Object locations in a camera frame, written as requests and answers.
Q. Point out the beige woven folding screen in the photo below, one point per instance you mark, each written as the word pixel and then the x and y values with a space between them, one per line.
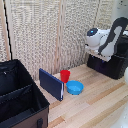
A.
pixel 40 33

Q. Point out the dark blue binder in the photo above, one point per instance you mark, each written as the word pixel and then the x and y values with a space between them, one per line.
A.
pixel 51 84

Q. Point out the blue plastic bowl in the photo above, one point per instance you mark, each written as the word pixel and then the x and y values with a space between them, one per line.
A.
pixel 74 87

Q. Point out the red plastic cup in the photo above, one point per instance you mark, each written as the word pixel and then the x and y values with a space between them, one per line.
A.
pixel 65 76

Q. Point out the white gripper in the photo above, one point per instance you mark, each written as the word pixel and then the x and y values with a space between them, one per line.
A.
pixel 97 52

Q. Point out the black fabric storage bin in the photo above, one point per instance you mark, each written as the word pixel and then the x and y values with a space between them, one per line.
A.
pixel 18 96

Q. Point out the black deep fryer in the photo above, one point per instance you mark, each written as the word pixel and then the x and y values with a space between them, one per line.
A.
pixel 113 65

